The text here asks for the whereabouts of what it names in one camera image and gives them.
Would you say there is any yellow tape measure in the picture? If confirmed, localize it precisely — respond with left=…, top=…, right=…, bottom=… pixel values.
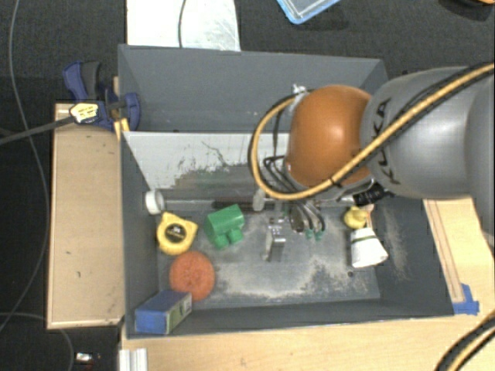
left=155, top=211, right=200, bottom=256

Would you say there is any grey metal bin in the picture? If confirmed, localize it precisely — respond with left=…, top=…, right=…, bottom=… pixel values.
left=117, top=43, right=456, bottom=340

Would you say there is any grey rod with white cap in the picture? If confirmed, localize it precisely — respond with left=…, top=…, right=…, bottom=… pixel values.
left=144, top=189, right=268, bottom=215

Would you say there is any white cup with green stripe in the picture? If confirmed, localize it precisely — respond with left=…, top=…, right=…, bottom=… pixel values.
left=349, top=226, right=389, bottom=269

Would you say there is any orange round sponge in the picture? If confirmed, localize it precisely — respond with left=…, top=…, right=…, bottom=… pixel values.
left=168, top=250, right=217, bottom=302

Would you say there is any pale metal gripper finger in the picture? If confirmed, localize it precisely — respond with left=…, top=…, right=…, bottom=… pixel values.
left=264, top=224, right=275, bottom=262
left=272, top=224, right=288, bottom=264

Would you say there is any green toy block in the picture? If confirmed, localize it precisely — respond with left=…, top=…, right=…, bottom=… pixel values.
left=203, top=203, right=247, bottom=250

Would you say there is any pale wood board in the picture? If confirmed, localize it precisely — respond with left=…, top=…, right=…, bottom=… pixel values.
left=46, top=102, right=127, bottom=330

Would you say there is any blue box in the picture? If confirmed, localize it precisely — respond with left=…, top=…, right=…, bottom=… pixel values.
left=134, top=289, right=193, bottom=335

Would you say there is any yellow rubber duck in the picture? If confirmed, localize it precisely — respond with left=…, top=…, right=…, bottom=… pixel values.
left=343, top=206, right=369, bottom=230

